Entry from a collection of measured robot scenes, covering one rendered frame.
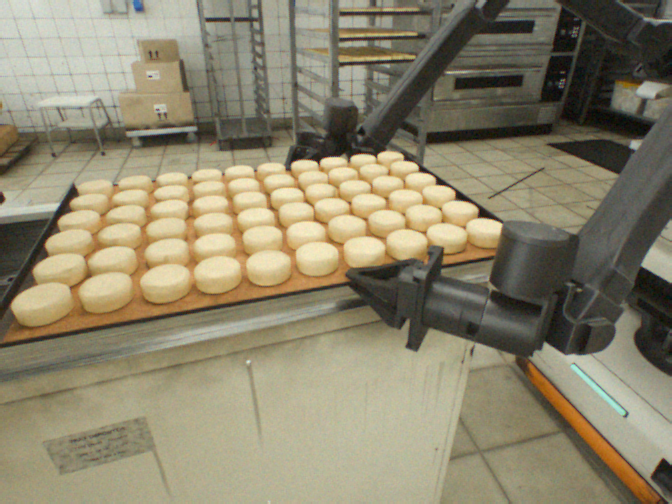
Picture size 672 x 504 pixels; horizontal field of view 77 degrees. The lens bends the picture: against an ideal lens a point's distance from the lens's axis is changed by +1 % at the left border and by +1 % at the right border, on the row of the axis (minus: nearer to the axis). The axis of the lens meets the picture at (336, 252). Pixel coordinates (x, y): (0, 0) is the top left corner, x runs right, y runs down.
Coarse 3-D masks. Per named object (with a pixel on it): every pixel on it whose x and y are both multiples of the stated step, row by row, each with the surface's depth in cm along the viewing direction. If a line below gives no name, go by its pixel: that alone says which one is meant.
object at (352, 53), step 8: (304, 48) 217; (312, 48) 218; (320, 48) 216; (328, 48) 220; (344, 48) 217; (352, 48) 220; (360, 48) 216; (368, 48) 217; (376, 48) 219; (344, 56) 187; (352, 56) 184; (360, 56) 187; (368, 56) 184; (376, 56) 186; (384, 56) 184; (392, 56) 185; (400, 56) 184; (408, 56) 185
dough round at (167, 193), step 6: (168, 186) 67; (174, 186) 67; (180, 186) 67; (156, 192) 65; (162, 192) 65; (168, 192) 65; (174, 192) 65; (180, 192) 65; (186, 192) 66; (156, 198) 64; (162, 198) 64; (168, 198) 64; (174, 198) 64; (180, 198) 65; (186, 198) 66
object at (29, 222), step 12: (48, 204) 67; (0, 216) 63; (12, 216) 63; (24, 216) 64; (36, 216) 64; (48, 216) 65; (0, 228) 64; (12, 228) 64; (24, 228) 65; (36, 228) 65; (0, 240) 65; (12, 240) 65; (24, 240) 66; (36, 240) 66; (0, 252) 65
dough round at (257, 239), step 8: (248, 232) 54; (256, 232) 54; (264, 232) 54; (272, 232) 54; (280, 232) 54; (248, 240) 52; (256, 240) 52; (264, 240) 52; (272, 240) 52; (280, 240) 53; (248, 248) 52; (256, 248) 52; (264, 248) 52; (272, 248) 52; (280, 248) 53
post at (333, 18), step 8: (336, 0) 159; (336, 8) 160; (336, 16) 161; (336, 24) 163; (336, 32) 164; (336, 40) 166; (336, 48) 167; (336, 56) 168; (336, 64) 170; (336, 72) 172; (336, 80) 173; (336, 88) 175; (336, 96) 176
